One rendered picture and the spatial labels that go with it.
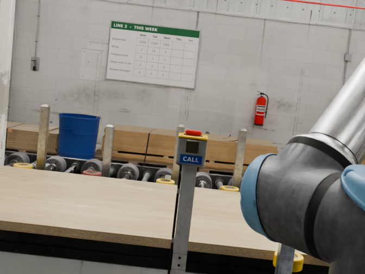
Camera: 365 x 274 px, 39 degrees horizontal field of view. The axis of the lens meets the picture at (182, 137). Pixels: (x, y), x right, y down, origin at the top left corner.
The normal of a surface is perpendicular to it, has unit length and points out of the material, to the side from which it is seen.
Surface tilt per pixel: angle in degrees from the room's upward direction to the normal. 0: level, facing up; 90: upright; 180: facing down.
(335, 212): 71
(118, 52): 90
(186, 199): 90
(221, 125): 90
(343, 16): 90
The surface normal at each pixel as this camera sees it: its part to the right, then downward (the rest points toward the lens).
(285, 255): -0.01, 0.11
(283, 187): -0.64, -0.48
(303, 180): -0.39, -0.78
